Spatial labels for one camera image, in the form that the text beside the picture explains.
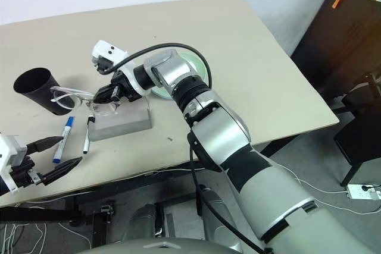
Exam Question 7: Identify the thin white floor cable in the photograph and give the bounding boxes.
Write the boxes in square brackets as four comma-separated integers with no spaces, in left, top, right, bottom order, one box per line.
[285,164,381,217]

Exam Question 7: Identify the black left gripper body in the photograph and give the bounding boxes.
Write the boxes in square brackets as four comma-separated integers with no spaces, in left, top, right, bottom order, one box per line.
[10,155,46,189]

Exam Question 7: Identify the light green plate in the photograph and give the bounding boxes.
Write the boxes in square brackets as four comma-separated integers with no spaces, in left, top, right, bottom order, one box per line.
[149,52,208,101]

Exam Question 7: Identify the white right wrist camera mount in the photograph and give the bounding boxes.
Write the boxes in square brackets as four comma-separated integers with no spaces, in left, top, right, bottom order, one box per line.
[90,39,152,98]

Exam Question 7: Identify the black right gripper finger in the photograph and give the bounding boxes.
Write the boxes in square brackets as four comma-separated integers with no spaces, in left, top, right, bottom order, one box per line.
[93,85,116,102]
[104,95,122,109]

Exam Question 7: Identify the silver robot torso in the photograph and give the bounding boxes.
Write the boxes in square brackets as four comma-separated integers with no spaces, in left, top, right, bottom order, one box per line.
[76,229,239,254]

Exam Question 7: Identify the black capped white marker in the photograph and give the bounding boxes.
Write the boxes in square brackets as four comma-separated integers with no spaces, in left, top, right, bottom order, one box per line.
[82,114,96,155]

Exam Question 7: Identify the black metal table frame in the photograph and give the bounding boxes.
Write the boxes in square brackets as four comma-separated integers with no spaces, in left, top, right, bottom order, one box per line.
[0,133,302,249]

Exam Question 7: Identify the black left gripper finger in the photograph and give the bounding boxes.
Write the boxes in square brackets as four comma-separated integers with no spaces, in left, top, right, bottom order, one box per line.
[39,156,83,186]
[26,136,64,156]

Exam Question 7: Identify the black plastic cup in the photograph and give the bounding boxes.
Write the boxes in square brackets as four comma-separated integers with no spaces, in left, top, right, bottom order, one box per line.
[13,67,76,117]

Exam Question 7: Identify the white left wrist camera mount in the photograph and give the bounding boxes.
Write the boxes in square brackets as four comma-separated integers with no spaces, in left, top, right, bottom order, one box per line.
[0,133,30,193]

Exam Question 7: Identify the white cable bundle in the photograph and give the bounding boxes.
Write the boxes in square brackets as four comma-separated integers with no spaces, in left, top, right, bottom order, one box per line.
[0,219,92,254]

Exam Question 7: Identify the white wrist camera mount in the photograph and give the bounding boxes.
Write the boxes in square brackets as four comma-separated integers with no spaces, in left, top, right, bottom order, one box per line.
[0,133,30,193]
[90,39,152,98]

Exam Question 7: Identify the clear frame glasses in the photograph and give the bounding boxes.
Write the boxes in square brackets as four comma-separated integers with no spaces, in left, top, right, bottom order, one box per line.
[49,85,121,112]

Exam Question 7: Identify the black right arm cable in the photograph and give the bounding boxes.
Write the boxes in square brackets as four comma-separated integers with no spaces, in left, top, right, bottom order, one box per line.
[186,131,266,252]

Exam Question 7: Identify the large black equipment case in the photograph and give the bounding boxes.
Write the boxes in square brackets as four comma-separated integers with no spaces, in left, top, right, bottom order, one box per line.
[290,0,381,100]

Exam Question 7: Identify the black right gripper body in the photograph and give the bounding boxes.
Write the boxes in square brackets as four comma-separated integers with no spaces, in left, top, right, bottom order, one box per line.
[110,70,141,104]

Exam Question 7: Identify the black chair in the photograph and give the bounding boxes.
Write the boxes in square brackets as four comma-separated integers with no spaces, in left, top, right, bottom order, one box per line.
[329,72,381,188]

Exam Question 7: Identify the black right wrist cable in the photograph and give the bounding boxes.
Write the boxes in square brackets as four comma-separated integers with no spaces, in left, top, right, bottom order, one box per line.
[97,42,213,89]

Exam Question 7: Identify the white power strip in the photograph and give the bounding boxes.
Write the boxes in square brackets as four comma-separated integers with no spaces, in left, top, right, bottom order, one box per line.
[345,183,381,202]

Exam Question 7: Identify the grey robot leg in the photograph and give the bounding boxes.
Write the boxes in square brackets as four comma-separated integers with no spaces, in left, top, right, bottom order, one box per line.
[199,187,248,246]
[120,202,166,239]

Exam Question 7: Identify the blue capped white marker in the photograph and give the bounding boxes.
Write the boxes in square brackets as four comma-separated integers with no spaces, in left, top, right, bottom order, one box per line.
[52,115,76,164]

